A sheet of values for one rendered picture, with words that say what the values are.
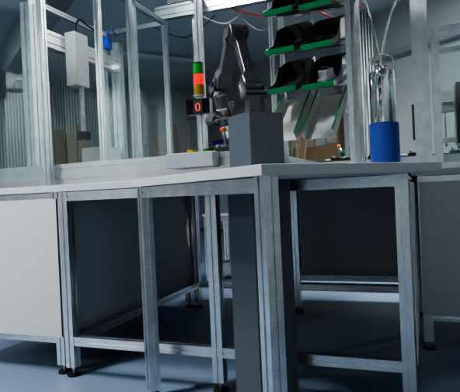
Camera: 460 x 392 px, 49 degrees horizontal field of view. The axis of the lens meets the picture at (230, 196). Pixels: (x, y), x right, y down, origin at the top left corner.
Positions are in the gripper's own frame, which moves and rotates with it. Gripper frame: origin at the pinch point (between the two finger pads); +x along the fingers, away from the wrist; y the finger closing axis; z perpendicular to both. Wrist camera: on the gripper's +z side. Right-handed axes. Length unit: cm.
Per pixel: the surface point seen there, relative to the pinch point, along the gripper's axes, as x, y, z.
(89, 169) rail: 1, 62, -24
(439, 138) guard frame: 41, -88, 39
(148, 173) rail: 3.3, 31.6, -26.1
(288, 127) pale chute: -0.8, -28.0, -6.2
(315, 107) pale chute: -2.5, -37.8, 5.2
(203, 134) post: 8.8, 18.5, 9.7
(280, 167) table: -36, -45, -82
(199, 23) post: -33, 18, 43
